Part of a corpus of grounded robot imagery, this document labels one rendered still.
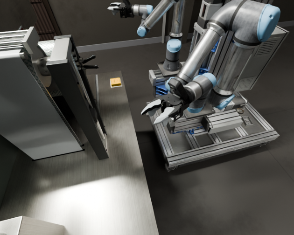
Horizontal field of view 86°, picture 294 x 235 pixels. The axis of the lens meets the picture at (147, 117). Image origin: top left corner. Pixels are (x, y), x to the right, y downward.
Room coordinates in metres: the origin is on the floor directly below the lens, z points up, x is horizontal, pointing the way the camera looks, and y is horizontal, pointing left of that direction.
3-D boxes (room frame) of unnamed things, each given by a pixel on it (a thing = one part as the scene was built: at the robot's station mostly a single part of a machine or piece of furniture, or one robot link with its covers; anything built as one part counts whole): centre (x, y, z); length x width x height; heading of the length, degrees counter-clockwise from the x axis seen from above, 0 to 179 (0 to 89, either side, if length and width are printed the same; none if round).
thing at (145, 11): (1.47, 0.01, 1.21); 0.11 x 0.08 x 0.09; 79
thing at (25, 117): (0.37, 0.50, 1.17); 0.34 x 0.05 x 0.54; 103
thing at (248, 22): (0.71, -0.44, 1.19); 0.15 x 0.12 x 0.55; 41
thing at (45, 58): (0.49, 0.34, 1.33); 0.06 x 0.06 x 0.06; 13
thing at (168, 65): (1.29, -0.23, 0.87); 0.15 x 0.15 x 0.10
